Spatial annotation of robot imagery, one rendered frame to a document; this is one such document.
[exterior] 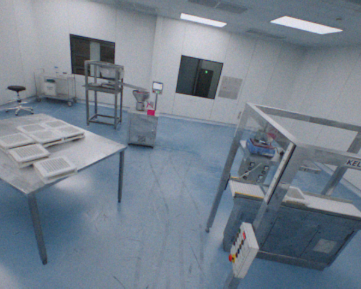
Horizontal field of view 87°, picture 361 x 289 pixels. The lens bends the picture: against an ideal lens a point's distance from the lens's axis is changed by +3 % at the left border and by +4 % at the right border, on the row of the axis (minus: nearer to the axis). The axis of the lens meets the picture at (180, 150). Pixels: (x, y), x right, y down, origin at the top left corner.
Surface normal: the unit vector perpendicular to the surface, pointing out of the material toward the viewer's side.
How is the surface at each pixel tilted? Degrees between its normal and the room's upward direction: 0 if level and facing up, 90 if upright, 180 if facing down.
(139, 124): 90
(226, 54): 90
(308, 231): 90
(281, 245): 90
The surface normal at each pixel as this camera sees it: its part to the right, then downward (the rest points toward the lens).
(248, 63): 0.04, 0.44
